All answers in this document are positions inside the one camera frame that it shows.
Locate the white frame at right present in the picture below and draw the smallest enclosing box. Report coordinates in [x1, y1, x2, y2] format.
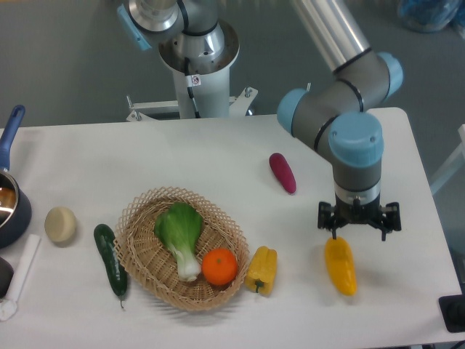
[429, 124, 464, 196]

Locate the orange fruit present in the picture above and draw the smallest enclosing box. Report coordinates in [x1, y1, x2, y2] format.
[201, 248, 238, 286]

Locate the yellow mango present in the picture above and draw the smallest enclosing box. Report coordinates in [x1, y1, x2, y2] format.
[324, 237, 357, 296]

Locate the black cable on pedestal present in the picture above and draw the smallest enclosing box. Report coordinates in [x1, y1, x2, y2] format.
[183, 57, 201, 119]

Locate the blue plastic bag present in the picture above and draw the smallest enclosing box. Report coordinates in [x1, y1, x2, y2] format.
[397, 0, 464, 33]

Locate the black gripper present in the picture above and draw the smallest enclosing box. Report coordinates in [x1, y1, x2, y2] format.
[317, 196, 402, 241]

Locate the woven wicker basket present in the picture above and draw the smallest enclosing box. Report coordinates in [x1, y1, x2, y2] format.
[115, 187, 249, 311]

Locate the dark round object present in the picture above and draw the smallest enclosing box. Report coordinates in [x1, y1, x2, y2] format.
[0, 257, 14, 298]

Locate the purple sweet potato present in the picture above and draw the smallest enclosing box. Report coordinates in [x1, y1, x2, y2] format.
[269, 153, 296, 195]

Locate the black device at edge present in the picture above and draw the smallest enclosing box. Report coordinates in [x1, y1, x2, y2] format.
[438, 294, 464, 333]

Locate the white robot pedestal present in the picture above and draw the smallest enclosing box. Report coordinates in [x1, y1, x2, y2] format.
[126, 68, 259, 122]

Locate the green bok choy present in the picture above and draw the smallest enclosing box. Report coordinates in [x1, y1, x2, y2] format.
[154, 202, 203, 282]

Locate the blue saucepan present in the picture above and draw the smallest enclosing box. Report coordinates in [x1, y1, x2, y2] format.
[1, 105, 32, 249]

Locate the yellow bell pepper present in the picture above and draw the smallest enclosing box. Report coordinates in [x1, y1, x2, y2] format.
[244, 246, 278, 296]

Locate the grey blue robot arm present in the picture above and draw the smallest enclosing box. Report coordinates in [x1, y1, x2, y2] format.
[117, 1, 403, 234]

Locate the beige round potato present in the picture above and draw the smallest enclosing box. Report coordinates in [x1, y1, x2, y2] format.
[44, 206, 77, 243]

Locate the white rolled cloth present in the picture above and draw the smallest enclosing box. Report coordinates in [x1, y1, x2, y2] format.
[1, 234, 41, 322]

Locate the dark green cucumber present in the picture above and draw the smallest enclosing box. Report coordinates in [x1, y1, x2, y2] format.
[94, 224, 128, 308]

